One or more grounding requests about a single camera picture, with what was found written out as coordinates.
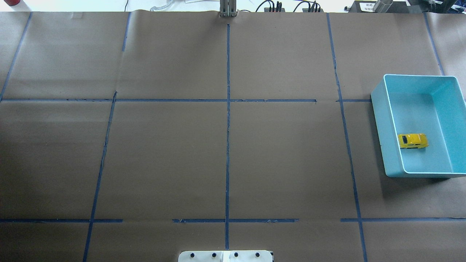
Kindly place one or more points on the red fire extinguisher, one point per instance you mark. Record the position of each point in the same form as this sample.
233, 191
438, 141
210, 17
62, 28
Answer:
12, 2

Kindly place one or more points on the aluminium frame post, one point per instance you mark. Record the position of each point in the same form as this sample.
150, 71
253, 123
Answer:
228, 8

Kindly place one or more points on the black power strip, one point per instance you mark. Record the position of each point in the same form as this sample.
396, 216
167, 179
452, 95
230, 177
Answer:
289, 6

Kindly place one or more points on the steel cylinder weight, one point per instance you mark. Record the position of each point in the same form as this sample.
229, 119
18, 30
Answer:
382, 6

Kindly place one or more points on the yellow beetle toy car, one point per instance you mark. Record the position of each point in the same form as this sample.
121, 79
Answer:
412, 140

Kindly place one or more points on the light blue plastic bin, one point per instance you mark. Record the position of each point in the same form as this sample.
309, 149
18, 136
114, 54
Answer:
433, 105

